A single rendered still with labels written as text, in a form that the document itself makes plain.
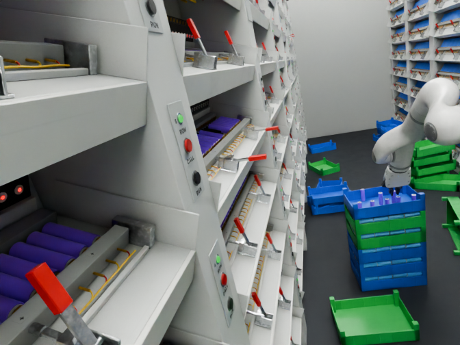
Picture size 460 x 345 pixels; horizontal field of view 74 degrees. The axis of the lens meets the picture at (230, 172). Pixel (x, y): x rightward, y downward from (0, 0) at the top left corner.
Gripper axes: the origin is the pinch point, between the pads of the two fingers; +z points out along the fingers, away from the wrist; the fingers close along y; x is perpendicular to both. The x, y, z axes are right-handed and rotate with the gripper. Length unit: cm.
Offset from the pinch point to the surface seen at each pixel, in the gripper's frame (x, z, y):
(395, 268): -23.6, 28.9, -4.6
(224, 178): -56, -80, -60
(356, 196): 7.1, 9.3, -14.3
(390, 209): -10.2, 0.0, -5.3
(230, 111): -10, -66, -63
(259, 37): 64, -60, -49
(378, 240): -16.6, 13.9, -11.6
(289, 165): 33, 4, -44
